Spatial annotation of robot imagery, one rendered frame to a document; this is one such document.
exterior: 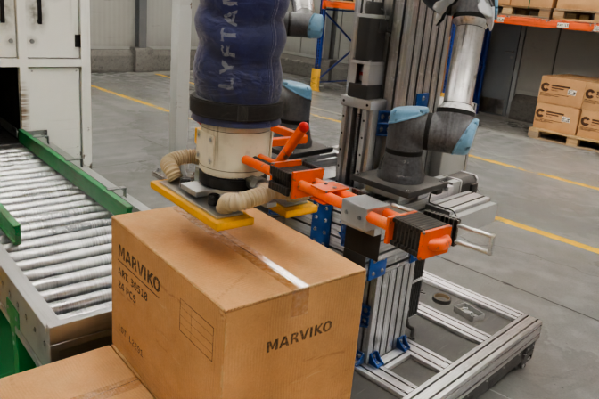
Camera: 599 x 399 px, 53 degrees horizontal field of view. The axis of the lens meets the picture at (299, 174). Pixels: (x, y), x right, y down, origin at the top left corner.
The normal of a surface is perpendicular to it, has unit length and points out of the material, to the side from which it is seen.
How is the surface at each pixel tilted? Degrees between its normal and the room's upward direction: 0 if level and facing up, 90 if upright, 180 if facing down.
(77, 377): 0
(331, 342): 90
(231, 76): 75
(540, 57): 90
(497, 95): 90
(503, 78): 90
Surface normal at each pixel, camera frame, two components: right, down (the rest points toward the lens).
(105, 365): 0.08, -0.96
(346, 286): 0.62, 0.27
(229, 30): 0.05, -0.01
